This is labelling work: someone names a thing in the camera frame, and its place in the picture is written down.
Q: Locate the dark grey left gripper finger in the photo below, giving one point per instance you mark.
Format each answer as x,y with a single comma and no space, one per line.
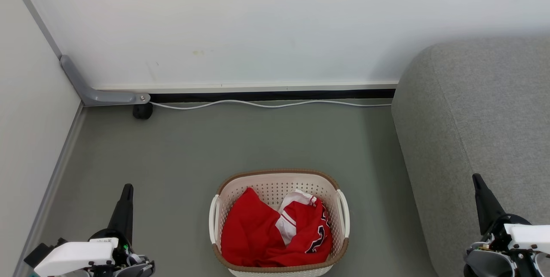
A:
124,217

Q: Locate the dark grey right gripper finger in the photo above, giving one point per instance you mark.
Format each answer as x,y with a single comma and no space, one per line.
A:
487,208

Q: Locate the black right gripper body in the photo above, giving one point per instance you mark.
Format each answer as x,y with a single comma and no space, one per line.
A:
498,229

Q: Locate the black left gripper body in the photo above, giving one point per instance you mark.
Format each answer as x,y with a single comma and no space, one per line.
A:
124,251

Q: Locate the red basketball jersey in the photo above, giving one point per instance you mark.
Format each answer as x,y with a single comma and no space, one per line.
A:
253,238

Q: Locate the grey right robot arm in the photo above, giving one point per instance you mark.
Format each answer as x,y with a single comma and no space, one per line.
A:
485,264

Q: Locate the grey fabric sofa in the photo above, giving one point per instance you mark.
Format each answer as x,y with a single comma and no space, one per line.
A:
485,118

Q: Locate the black caster wheel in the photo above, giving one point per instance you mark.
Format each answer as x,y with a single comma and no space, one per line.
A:
142,111

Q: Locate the white brown-rimmed laundry basket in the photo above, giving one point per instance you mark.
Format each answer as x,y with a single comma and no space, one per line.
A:
275,187

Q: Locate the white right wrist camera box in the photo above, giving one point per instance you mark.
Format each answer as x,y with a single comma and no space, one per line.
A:
530,236

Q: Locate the grey metal partition foot bracket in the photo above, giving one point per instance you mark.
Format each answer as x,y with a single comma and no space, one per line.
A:
105,96

